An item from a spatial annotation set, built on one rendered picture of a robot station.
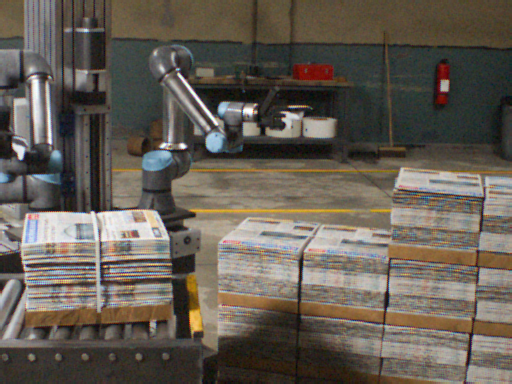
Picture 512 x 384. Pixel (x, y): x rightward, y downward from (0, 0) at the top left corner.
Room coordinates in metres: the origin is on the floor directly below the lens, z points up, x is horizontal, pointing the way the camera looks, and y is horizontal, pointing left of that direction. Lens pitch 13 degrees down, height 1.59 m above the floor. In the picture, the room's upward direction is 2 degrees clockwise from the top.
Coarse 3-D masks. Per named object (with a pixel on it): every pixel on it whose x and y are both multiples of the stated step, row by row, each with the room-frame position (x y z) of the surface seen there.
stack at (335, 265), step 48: (240, 240) 2.57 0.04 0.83; (288, 240) 2.58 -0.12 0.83; (336, 240) 2.60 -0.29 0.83; (384, 240) 2.61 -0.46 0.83; (240, 288) 2.52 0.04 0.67; (288, 288) 2.48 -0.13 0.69; (336, 288) 2.44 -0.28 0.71; (384, 288) 2.40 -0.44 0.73; (432, 288) 2.36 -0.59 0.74; (480, 288) 2.32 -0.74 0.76; (240, 336) 2.52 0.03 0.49; (288, 336) 2.47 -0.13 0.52; (336, 336) 2.43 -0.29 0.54; (384, 336) 2.39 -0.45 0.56; (432, 336) 2.35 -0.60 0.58; (480, 336) 2.31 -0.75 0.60
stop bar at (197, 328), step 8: (192, 280) 2.17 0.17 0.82; (192, 288) 2.10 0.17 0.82; (192, 296) 2.03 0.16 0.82; (192, 304) 1.97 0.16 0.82; (192, 312) 1.91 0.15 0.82; (200, 312) 1.92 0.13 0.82; (192, 320) 1.86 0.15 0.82; (200, 320) 1.86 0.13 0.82; (192, 328) 1.81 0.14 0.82; (200, 328) 1.81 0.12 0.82; (192, 336) 1.79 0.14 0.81; (200, 336) 1.79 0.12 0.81
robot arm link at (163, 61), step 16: (160, 48) 3.00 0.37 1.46; (160, 64) 2.94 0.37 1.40; (176, 64) 2.97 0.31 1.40; (160, 80) 2.93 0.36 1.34; (176, 80) 2.92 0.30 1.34; (176, 96) 2.92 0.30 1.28; (192, 96) 2.91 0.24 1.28; (192, 112) 2.89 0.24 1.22; (208, 112) 2.90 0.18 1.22; (208, 128) 2.87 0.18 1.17; (208, 144) 2.85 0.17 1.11; (224, 144) 2.84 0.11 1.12
